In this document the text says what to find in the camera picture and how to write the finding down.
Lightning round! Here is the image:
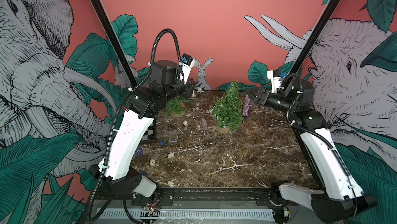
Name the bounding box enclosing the green christmas tree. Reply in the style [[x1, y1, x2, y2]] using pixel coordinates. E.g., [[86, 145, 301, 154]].
[[165, 97, 194, 117], [210, 81, 244, 132]]

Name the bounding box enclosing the white ring bead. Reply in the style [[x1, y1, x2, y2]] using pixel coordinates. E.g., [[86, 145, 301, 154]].
[[149, 159, 156, 166]]

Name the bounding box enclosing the small clear plastic cup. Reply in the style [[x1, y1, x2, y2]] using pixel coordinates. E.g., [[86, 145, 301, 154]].
[[168, 130, 178, 145]]

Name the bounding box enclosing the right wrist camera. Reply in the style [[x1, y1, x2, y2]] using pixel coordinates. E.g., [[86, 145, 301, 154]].
[[267, 69, 287, 93]]

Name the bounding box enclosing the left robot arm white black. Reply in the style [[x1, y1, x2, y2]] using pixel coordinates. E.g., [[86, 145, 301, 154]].
[[85, 29, 195, 224]]

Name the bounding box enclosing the purple glitter tube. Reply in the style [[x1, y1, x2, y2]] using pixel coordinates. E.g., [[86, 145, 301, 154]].
[[243, 95, 251, 118]]

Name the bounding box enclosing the black frame post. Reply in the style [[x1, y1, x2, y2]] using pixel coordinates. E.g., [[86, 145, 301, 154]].
[[281, 0, 341, 87], [90, 0, 137, 87]]

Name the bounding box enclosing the white slotted cable duct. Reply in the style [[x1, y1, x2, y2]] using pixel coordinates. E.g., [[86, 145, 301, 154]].
[[93, 208, 275, 220]]

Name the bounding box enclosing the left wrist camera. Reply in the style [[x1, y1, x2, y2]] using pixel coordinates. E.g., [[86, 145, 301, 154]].
[[180, 53, 196, 84]]

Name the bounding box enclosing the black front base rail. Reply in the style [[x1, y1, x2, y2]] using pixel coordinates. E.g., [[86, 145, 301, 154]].
[[113, 187, 290, 208]]

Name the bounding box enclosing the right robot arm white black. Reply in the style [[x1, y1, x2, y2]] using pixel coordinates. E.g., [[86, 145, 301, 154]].
[[245, 74, 377, 224]]

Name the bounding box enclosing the right black frame post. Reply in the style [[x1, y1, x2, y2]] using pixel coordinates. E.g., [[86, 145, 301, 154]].
[[281, 0, 341, 87]]

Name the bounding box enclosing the black white checkerboard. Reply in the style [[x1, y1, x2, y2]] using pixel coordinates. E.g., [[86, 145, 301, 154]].
[[140, 119, 156, 144]]

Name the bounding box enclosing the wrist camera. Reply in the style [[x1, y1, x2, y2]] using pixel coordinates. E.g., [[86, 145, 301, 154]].
[[180, 53, 196, 84], [267, 69, 287, 93]]

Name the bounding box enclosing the left black frame post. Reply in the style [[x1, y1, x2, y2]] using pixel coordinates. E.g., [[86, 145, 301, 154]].
[[90, 0, 137, 87]]

